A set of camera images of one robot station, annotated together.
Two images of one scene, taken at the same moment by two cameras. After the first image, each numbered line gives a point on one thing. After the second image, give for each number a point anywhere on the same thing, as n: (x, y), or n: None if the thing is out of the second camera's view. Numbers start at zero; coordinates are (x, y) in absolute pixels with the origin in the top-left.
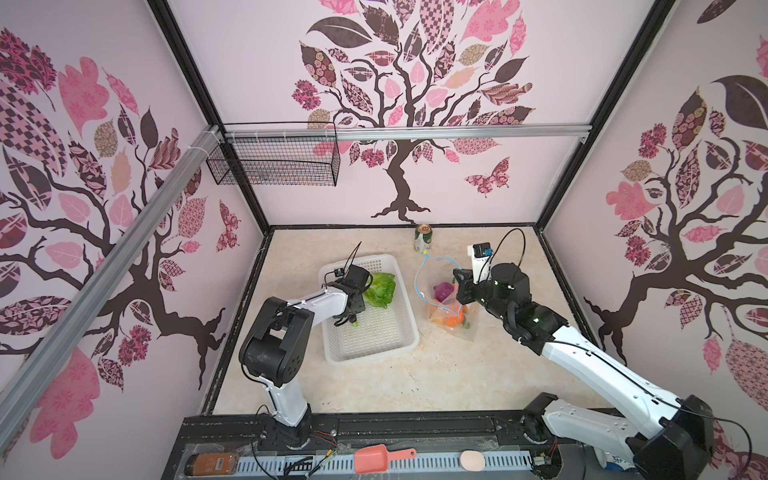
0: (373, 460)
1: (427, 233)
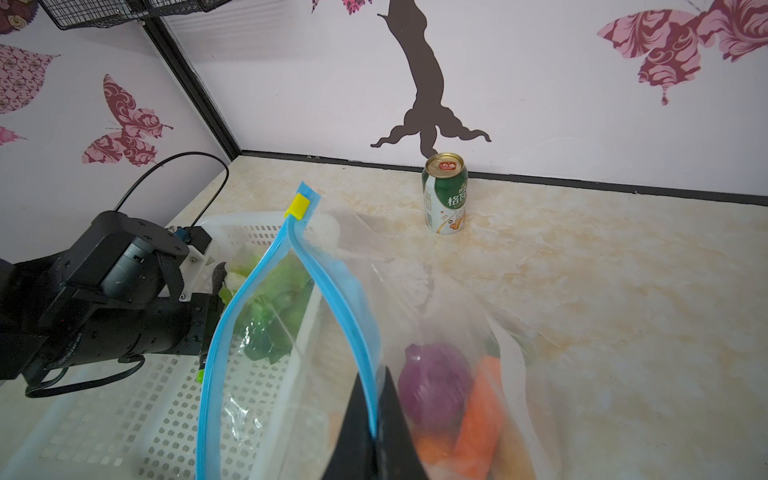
0: None
1: (445, 190)
